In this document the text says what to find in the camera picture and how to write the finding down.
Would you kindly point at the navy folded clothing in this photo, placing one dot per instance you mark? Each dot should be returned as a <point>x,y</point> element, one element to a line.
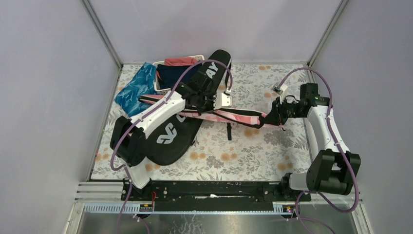
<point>168,75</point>

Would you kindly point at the coral folded clothing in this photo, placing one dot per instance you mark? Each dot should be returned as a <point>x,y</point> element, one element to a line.
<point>183,61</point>

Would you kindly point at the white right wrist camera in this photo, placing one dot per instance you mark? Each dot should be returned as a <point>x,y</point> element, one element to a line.
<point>280,89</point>

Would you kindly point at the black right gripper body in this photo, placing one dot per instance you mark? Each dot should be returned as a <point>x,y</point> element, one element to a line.
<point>283,111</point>

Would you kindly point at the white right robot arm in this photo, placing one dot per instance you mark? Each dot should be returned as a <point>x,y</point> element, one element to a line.
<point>334,165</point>

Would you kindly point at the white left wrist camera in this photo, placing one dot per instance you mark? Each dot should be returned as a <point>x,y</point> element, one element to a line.
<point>222,100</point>

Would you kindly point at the pink racket bag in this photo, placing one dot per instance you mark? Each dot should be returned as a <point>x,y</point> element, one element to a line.
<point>238,116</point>

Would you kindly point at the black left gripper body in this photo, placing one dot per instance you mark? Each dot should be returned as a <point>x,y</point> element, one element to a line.
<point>204,103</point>

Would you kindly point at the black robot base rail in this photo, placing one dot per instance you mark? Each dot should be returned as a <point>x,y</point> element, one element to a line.
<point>212,196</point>

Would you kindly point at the floral table mat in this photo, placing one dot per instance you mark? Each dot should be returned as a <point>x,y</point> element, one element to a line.
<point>264,154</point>

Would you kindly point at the black Crossway racket bag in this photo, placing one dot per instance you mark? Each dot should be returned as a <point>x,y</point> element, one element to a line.
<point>172,138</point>

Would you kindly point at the white perforated plastic basket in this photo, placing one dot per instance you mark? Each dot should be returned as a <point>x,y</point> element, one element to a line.
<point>157,81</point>

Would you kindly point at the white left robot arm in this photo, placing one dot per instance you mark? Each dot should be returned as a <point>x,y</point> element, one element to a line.
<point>127,143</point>

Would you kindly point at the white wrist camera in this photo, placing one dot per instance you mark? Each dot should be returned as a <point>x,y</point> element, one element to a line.
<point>222,100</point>
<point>280,89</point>

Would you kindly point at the blue patterned cloth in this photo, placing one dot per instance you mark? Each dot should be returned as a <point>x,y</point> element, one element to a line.
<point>141,84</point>

